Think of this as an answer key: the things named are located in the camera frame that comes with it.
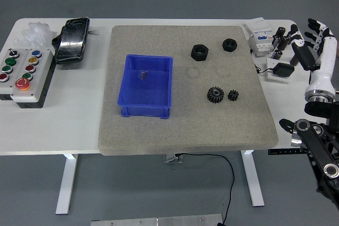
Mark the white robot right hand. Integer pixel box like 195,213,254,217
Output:
289,18,339,97

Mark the small black gear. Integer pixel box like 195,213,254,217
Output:
227,89,240,102

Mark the large black gear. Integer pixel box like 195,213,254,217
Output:
206,86,225,104

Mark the blue plastic box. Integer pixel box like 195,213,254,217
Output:
117,53,174,120

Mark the small black hex nut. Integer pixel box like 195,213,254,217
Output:
221,38,238,52

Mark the large black hex nut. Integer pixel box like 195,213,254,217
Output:
190,44,210,62

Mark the white emergency-stop control box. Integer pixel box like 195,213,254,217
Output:
10,48,55,110

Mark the white four-button control box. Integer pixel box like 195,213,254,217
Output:
0,48,27,102

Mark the black power adapter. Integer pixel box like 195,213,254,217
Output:
272,62,296,79

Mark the white circuit breaker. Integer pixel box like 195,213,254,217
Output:
243,17,276,58

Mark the black table control panel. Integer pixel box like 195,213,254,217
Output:
267,148,301,155

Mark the white table leg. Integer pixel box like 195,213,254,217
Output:
55,153,79,215
240,150,265,207

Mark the grey-brown mat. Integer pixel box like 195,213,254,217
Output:
97,25,279,157

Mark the grey metal plate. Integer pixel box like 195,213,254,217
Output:
91,214,223,226

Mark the black wrapped foot pedal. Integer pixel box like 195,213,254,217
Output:
51,17,91,65

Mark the crumpled clear plastic bag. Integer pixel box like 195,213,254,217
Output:
13,21,55,49

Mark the white square base plate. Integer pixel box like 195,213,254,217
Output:
265,57,292,85

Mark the thin black adapter cord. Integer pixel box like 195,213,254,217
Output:
253,63,275,75

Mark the long black floor cable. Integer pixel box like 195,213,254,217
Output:
176,153,236,224

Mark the silver under-table bracket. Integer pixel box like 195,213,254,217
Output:
162,153,184,164

